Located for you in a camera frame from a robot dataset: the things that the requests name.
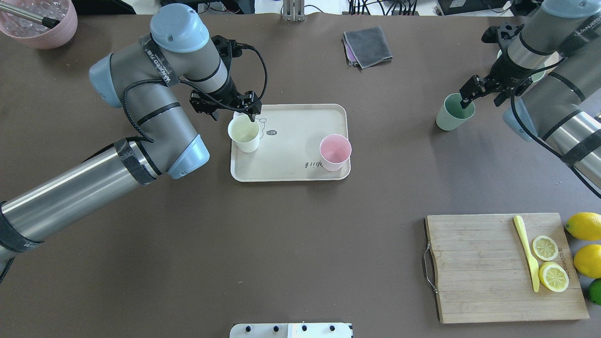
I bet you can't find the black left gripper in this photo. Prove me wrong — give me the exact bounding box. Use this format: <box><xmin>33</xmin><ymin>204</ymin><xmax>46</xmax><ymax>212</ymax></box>
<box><xmin>190</xmin><ymin>36</ymin><xmax>262</xmax><ymax>122</ymax></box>

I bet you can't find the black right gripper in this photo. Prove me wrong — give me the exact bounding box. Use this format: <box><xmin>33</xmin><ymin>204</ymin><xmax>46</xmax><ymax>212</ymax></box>
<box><xmin>459</xmin><ymin>23</ymin><xmax>534</xmax><ymax>109</ymax></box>

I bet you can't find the cream white cup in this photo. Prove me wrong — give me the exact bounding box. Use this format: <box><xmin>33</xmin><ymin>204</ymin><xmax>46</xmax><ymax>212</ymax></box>
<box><xmin>228</xmin><ymin>115</ymin><xmax>260</xmax><ymax>153</ymax></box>

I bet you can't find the green cup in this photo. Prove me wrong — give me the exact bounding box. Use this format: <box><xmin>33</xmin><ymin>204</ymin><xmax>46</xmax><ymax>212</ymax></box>
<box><xmin>435</xmin><ymin>93</ymin><xmax>475</xmax><ymax>131</ymax></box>

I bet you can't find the pink cup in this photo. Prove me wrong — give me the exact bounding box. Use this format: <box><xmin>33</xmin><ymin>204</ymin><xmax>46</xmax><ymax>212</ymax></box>
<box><xmin>318</xmin><ymin>133</ymin><xmax>352</xmax><ymax>171</ymax></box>

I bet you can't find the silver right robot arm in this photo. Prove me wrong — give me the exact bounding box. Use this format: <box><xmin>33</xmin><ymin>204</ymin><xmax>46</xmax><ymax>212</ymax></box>
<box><xmin>459</xmin><ymin>0</ymin><xmax>601</xmax><ymax>186</ymax></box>

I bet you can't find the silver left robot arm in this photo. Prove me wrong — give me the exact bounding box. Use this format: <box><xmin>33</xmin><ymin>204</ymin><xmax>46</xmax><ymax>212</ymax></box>
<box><xmin>1</xmin><ymin>3</ymin><xmax>262</xmax><ymax>277</ymax></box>

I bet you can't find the cream rabbit tray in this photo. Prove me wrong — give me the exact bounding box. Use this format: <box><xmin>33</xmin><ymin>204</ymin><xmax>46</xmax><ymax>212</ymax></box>
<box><xmin>230</xmin><ymin>103</ymin><xmax>351</xmax><ymax>182</ymax></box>

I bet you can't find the green bowl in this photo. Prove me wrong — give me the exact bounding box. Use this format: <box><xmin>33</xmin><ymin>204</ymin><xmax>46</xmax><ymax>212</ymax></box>
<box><xmin>496</xmin><ymin>50</ymin><xmax>547</xmax><ymax>83</ymax></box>

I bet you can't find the grey folded cloth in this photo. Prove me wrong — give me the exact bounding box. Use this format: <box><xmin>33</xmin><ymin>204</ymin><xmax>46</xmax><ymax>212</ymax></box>
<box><xmin>343</xmin><ymin>26</ymin><xmax>393</xmax><ymax>70</ymax></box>

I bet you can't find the yellow plastic knife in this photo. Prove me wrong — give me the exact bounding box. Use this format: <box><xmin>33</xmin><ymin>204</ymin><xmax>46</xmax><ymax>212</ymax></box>
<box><xmin>513</xmin><ymin>215</ymin><xmax>540</xmax><ymax>292</ymax></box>

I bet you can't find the purple cloth underneath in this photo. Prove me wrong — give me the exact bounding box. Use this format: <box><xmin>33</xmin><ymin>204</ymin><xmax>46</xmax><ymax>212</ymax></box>
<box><xmin>343</xmin><ymin>40</ymin><xmax>358</xmax><ymax>67</ymax></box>

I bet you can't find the upper lemon slice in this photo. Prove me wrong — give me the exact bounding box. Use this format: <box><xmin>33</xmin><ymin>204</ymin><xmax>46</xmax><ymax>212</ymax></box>
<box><xmin>532</xmin><ymin>235</ymin><xmax>559</xmax><ymax>261</ymax></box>

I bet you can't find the lemon slice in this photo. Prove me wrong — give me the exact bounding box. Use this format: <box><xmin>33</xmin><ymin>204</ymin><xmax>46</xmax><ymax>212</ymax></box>
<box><xmin>532</xmin><ymin>235</ymin><xmax>559</xmax><ymax>261</ymax></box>
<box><xmin>538</xmin><ymin>261</ymin><xmax>570</xmax><ymax>292</ymax></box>

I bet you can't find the whole lemon near board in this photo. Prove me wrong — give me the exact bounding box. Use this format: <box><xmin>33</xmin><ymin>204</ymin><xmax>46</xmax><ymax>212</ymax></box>
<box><xmin>565</xmin><ymin>212</ymin><xmax>601</xmax><ymax>240</ymax></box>

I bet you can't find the wooden cutting board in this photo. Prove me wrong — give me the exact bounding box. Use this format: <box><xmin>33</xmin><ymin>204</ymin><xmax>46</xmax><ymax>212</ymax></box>
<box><xmin>424</xmin><ymin>213</ymin><xmax>589</xmax><ymax>324</ymax></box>

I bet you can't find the lower lemon slice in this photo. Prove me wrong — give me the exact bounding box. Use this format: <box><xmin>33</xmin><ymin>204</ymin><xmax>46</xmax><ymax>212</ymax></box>
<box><xmin>538</xmin><ymin>261</ymin><xmax>570</xmax><ymax>292</ymax></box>

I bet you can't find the pink bowl with ice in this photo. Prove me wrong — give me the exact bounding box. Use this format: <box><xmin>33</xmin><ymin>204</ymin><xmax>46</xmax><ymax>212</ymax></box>
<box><xmin>1</xmin><ymin>0</ymin><xmax>78</xmax><ymax>49</ymax></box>

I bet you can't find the green lime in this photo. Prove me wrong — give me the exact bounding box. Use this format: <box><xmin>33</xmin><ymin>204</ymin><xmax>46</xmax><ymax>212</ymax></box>
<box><xmin>587</xmin><ymin>278</ymin><xmax>601</xmax><ymax>306</ymax></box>

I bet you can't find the aluminium camera post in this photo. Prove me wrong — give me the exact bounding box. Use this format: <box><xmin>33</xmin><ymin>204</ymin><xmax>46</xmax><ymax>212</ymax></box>
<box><xmin>282</xmin><ymin>0</ymin><xmax>305</xmax><ymax>22</ymax></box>

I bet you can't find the metal tongs handle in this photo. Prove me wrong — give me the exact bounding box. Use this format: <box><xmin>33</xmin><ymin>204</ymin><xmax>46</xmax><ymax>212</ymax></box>
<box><xmin>0</xmin><ymin>1</ymin><xmax>61</xmax><ymax>29</ymax></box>

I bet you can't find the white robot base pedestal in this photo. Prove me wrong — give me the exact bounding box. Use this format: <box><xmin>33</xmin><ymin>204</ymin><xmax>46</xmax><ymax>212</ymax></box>
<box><xmin>229</xmin><ymin>322</ymin><xmax>354</xmax><ymax>338</ymax></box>

